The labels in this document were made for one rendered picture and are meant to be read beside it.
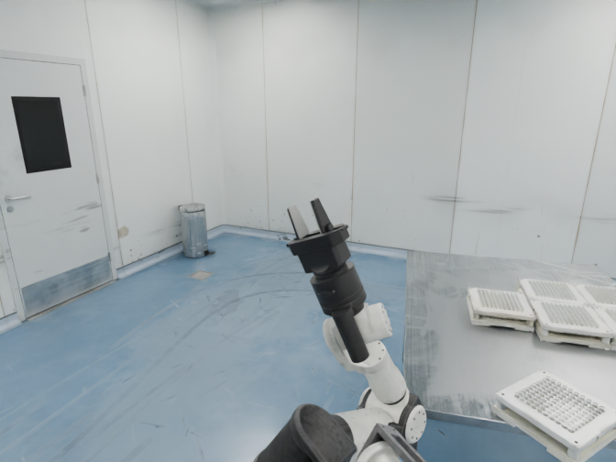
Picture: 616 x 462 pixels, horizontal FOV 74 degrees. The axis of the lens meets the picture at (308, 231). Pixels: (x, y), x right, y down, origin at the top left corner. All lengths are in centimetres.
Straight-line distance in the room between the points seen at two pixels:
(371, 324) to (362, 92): 422
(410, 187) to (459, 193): 54
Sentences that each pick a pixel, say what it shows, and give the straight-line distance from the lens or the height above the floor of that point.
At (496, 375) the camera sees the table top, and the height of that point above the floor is 82.
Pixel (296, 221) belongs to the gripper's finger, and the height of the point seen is 153.
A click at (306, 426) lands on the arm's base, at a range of 73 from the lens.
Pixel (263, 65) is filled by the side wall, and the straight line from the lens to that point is 539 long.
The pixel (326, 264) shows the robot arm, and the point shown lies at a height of 146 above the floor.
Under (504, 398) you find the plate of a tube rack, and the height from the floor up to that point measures 89.
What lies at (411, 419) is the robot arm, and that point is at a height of 112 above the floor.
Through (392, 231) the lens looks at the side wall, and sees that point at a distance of 495.
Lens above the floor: 173
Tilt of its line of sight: 17 degrees down
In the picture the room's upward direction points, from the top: straight up
